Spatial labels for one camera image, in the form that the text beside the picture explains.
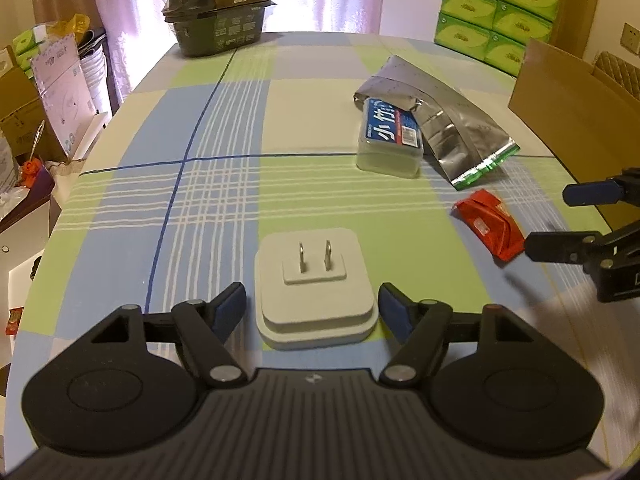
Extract red snack packet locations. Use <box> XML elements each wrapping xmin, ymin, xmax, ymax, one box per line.
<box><xmin>454</xmin><ymin>188</ymin><xmax>525</xmax><ymax>263</ymax></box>

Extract white plug adapter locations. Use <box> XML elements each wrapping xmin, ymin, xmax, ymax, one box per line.
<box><xmin>254</xmin><ymin>228</ymin><xmax>378</xmax><ymax>350</ymax></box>

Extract large cardboard box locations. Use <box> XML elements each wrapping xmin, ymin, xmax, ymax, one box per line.
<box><xmin>506</xmin><ymin>38</ymin><xmax>640</xmax><ymax>233</ymax></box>

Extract quilted tan chair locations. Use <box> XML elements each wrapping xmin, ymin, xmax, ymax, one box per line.
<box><xmin>592</xmin><ymin>51</ymin><xmax>640</xmax><ymax>105</ymax></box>

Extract silver foil pouch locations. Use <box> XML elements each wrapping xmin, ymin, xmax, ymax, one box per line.
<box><xmin>354</xmin><ymin>55</ymin><xmax>520</xmax><ymax>191</ymax></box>

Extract checked tablecloth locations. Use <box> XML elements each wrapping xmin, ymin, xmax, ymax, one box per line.
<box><xmin>3</xmin><ymin>32</ymin><xmax>639</xmax><ymax>467</ymax></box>

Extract blue labelled plastic box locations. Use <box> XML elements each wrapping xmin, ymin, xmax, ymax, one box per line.
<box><xmin>356</xmin><ymin>98</ymin><xmax>424</xmax><ymax>179</ymax></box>

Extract stack of green tissue boxes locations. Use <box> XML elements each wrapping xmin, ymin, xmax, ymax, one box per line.
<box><xmin>434</xmin><ymin>0</ymin><xmax>560</xmax><ymax>77</ymax></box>

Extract crumpled white plastic bag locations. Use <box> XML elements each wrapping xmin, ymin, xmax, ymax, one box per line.
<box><xmin>0</xmin><ymin>136</ymin><xmax>21</xmax><ymax>200</ymax></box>

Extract white stacked buckets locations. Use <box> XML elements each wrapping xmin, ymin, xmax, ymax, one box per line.
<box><xmin>78</xmin><ymin>27</ymin><xmax>119</xmax><ymax>117</ymax></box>

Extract dark instant noodle bowl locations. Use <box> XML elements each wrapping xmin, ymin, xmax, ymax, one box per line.
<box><xmin>163</xmin><ymin>0</ymin><xmax>272</xmax><ymax>58</ymax></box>

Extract yellow plastic bag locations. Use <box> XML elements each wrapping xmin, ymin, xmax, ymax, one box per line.
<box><xmin>46</xmin><ymin>13</ymin><xmax>91</xmax><ymax>44</ymax></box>

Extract small green boxes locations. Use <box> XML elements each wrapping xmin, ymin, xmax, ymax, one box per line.
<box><xmin>12</xmin><ymin>24</ymin><xmax>48</xmax><ymax>73</ymax></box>

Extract wall power sockets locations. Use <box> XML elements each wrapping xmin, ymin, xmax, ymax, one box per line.
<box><xmin>620</xmin><ymin>23</ymin><xmax>640</xmax><ymax>55</ymax></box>

